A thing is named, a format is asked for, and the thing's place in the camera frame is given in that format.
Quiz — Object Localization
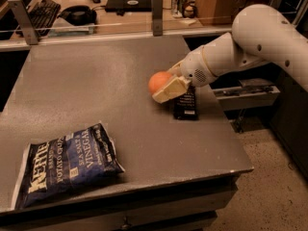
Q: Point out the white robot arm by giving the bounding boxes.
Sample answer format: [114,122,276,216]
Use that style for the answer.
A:
[148,4,308,103]

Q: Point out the glass barrier panel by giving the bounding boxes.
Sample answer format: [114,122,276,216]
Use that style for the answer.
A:
[0,12,235,36]

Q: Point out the black keyboard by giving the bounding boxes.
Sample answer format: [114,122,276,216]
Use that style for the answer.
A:
[28,0,61,37]

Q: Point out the black headphones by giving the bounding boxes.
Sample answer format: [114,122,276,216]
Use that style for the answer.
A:
[60,6,97,26]

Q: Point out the black laptop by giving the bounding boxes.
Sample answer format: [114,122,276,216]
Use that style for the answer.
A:
[105,0,151,12]

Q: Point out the blue kettle chips bag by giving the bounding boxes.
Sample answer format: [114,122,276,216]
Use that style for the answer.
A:
[12,123,124,209]

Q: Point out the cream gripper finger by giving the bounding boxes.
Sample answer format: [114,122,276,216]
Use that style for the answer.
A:
[168,62,182,76]
[152,75,191,103]

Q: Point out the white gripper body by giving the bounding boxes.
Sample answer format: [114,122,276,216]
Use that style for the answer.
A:
[180,47,217,87]

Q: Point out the orange fruit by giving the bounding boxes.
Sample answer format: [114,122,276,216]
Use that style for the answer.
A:
[148,71,172,94]

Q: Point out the left metal bracket post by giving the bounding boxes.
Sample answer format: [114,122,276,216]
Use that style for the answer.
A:
[8,0,39,45]

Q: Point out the black rxbar chocolate bar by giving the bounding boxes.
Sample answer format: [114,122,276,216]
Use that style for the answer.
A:
[173,87,198,120]

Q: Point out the table drawer with handle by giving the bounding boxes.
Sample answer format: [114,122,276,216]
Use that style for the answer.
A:
[0,182,237,231]

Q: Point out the grey metal shelf tray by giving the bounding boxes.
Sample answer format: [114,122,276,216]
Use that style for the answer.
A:
[214,78,280,111]

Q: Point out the small round jar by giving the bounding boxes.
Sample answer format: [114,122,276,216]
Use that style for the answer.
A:
[183,5,195,18]

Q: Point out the metal can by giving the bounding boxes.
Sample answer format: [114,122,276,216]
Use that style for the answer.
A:
[171,0,187,17]

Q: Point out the middle metal bracket post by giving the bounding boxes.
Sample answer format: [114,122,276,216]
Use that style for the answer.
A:
[151,0,163,37]

